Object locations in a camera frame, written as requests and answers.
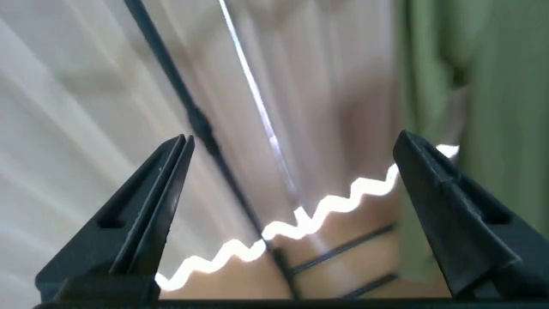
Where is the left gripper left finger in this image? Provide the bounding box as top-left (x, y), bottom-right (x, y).
top-left (33, 133), bottom-right (196, 302)

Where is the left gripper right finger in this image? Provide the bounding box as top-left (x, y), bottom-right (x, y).
top-left (392, 130), bottom-right (549, 300)

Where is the green printed t-shirt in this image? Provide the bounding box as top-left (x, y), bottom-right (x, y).
top-left (393, 0), bottom-right (549, 285)

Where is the black clothes rack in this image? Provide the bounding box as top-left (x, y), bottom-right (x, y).
top-left (123, 0), bottom-right (401, 300)

